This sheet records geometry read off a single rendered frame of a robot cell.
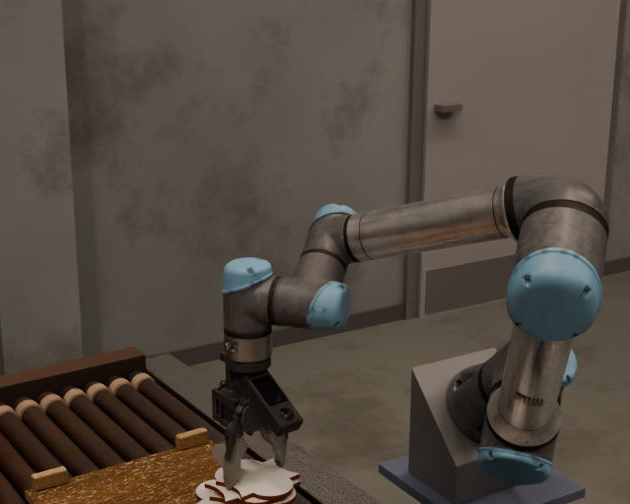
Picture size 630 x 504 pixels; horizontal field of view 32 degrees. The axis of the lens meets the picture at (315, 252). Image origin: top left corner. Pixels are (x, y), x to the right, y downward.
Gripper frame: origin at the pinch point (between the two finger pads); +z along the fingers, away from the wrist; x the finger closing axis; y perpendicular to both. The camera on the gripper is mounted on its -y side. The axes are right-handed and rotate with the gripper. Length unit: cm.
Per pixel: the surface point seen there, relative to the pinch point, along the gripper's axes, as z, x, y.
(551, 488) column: 12, -52, -19
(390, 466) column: 12.5, -35.5, 5.5
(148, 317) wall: 75, -133, 249
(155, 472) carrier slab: 5.9, 5.9, 21.2
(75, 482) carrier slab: 5.9, 18.2, 26.9
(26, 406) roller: 7, 9, 63
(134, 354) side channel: 4, -18, 67
